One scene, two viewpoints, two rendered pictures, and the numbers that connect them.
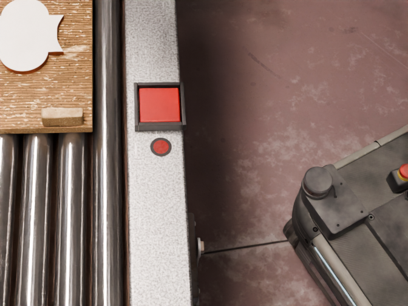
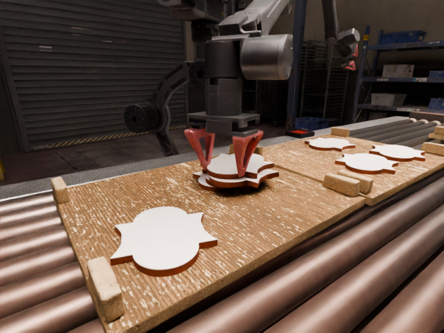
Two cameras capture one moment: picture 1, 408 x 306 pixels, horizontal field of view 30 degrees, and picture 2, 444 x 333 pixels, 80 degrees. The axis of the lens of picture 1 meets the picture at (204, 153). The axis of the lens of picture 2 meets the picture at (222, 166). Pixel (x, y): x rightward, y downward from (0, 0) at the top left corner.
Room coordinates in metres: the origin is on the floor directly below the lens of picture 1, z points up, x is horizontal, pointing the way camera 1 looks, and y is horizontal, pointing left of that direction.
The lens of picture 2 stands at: (1.24, 0.87, 1.13)
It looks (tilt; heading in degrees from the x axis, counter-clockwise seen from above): 19 degrees down; 247
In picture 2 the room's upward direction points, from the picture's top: straight up
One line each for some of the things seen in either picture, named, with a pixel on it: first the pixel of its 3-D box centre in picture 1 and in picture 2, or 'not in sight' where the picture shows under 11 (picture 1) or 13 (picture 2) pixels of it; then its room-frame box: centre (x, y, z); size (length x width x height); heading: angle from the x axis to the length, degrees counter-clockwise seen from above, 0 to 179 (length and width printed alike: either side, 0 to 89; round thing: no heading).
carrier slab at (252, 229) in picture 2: not in sight; (204, 198); (1.11, 0.47, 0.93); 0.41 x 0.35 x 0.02; 15
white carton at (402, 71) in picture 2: not in sight; (398, 71); (-3.32, -2.35, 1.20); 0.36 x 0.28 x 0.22; 97
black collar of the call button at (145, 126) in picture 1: (159, 105); (299, 133); (0.60, 0.08, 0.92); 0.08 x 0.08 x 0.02; 12
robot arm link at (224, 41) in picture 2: not in sight; (226, 61); (1.07, 0.47, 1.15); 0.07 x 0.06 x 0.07; 130
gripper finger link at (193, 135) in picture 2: not in sight; (212, 144); (1.09, 0.45, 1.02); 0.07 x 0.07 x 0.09; 34
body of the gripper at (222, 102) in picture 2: not in sight; (223, 102); (1.07, 0.47, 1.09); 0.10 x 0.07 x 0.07; 124
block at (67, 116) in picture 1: (62, 116); (339, 131); (0.53, 0.21, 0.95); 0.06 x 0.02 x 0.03; 103
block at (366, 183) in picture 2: not in sight; (353, 181); (0.86, 0.55, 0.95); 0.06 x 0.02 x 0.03; 103
